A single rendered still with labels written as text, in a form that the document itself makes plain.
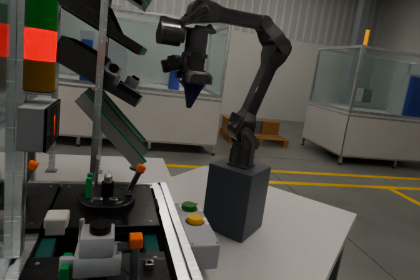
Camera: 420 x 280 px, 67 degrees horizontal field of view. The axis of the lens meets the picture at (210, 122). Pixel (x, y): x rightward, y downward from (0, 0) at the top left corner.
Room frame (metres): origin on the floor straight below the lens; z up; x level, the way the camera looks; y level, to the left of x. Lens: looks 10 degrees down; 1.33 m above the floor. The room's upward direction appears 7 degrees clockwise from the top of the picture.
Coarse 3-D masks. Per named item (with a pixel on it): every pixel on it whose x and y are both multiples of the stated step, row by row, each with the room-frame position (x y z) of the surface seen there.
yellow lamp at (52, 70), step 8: (24, 64) 0.51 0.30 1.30; (32, 64) 0.50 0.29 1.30; (40, 64) 0.51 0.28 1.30; (48, 64) 0.52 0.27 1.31; (24, 72) 0.51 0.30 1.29; (32, 72) 0.50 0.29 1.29; (40, 72) 0.51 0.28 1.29; (48, 72) 0.52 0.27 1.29; (24, 80) 0.51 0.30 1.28; (32, 80) 0.50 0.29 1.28; (40, 80) 0.51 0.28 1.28; (48, 80) 0.52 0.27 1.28; (24, 88) 0.51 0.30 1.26; (32, 88) 0.50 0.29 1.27; (40, 88) 0.51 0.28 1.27; (48, 88) 0.52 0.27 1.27
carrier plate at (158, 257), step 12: (144, 252) 0.56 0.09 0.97; (156, 252) 0.56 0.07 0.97; (24, 264) 0.48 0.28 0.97; (36, 264) 0.48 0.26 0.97; (48, 264) 0.49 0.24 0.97; (156, 264) 0.53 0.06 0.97; (24, 276) 0.45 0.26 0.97; (36, 276) 0.46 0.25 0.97; (48, 276) 0.46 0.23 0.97; (144, 276) 0.49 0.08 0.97; (156, 276) 0.49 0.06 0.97; (168, 276) 0.50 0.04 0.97
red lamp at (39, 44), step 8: (24, 32) 0.51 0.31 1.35; (32, 32) 0.50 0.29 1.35; (40, 32) 0.51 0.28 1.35; (48, 32) 0.51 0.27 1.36; (56, 32) 0.53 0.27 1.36; (24, 40) 0.51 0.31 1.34; (32, 40) 0.50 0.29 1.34; (40, 40) 0.51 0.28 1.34; (48, 40) 0.52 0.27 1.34; (56, 40) 0.53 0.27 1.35; (24, 48) 0.51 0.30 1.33; (32, 48) 0.50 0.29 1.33; (40, 48) 0.51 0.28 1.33; (48, 48) 0.52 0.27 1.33; (56, 48) 0.54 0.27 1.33; (24, 56) 0.51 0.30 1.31; (32, 56) 0.50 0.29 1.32; (40, 56) 0.51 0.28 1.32; (48, 56) 0.52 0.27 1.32
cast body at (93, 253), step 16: (96, 224) 0.42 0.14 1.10; (112, 224) 0.44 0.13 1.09; (80, 240) 0.39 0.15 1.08; (96, 240) 0.40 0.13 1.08; (112, 240) 0.41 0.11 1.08; (64, 256) 0.41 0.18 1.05; (80, 256) 0.39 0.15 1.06; (96, 256) 0.40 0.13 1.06; (112, 256) 0.41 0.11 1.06; (80, 272) 0.39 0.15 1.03; (96, 272) 0.40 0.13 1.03; (112, 272) 0.41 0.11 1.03
